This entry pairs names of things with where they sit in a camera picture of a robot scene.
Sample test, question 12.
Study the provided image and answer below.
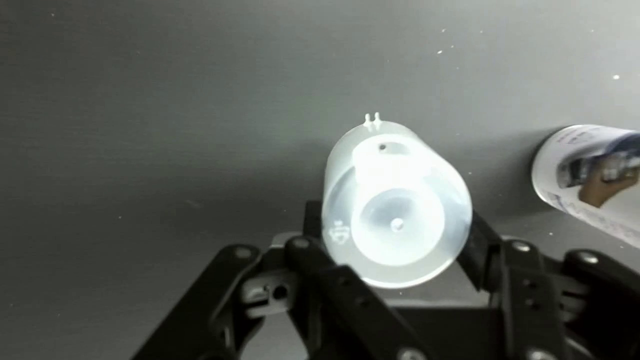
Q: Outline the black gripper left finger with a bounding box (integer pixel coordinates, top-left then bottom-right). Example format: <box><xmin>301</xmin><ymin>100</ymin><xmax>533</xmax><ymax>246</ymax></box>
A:
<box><xmin>132</xmin><ymin>201</ymin><xmax>434</xmax><ymax>360</ymax></box>

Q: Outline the translucent plastic cap lid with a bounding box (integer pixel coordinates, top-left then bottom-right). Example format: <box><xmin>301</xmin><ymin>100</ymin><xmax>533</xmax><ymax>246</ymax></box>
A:
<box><xmin>322</xmin><ymin>111</ymin><xmax>475</xmax><ymax>287</ymax></box>

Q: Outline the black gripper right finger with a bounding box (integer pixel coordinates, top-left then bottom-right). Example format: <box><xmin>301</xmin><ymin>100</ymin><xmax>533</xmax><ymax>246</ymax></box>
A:
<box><xmin>458</xmin><ymin>214</ymin><xmax>640</xmax><ymax>360</ymax></box>

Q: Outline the white blue spray can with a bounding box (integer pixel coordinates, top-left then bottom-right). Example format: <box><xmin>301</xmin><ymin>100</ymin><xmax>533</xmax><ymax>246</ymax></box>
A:
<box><xmin>531</xmin><ymin>124</ymin><xmax>640</xmax><ymax>246</ymax></box>

